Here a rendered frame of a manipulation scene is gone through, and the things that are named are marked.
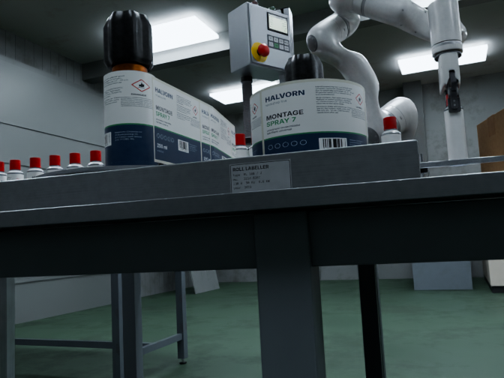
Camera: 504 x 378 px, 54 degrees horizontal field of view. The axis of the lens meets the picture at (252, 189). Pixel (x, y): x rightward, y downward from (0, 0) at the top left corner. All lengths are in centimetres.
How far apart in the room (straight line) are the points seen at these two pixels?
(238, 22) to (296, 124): 82
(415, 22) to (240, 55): 56
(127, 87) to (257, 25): 75
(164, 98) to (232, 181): 34
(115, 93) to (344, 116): 37
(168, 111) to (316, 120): 27
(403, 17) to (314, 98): 90
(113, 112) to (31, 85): 591
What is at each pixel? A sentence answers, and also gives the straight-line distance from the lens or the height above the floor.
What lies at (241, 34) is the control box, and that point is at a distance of 154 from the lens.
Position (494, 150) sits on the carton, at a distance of 168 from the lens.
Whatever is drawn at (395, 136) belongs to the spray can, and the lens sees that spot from 135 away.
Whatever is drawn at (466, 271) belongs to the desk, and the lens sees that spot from 728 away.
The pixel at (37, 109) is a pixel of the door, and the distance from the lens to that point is 672.
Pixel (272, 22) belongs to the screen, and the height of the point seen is 143.
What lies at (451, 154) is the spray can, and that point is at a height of 99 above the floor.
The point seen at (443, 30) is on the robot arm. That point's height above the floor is 134.
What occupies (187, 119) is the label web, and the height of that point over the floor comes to 101.
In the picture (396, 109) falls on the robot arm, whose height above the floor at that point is 122.
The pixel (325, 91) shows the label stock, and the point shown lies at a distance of 80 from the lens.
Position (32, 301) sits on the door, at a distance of 645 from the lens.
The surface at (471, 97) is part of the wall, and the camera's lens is 940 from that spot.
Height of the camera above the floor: 78
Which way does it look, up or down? 6 degrees up
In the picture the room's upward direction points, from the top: 3 degrees counter-clockwise
